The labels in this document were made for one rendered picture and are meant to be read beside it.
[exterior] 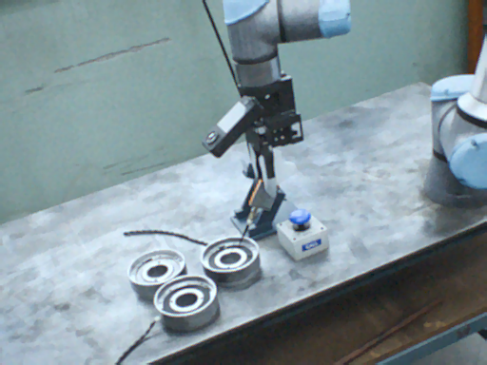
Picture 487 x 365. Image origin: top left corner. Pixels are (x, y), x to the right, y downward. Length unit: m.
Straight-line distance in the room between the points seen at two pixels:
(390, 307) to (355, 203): 0.26
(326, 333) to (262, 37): 0.67
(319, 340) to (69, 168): 1.64
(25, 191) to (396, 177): 1.75
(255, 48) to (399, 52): 2.25
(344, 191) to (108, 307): 0.53
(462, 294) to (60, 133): 1.76
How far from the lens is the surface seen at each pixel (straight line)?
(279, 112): 1.16
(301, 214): 1.24
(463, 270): 1.62
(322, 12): 1.07
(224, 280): 1.21
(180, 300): 1.19
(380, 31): 3.21
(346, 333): 1.47
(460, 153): 1.16
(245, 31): 1.08
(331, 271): 1.22
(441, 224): 1.32
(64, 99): 2.74
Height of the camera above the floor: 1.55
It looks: 30 degrees down
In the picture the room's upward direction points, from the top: 10 degrees counter-clockwise
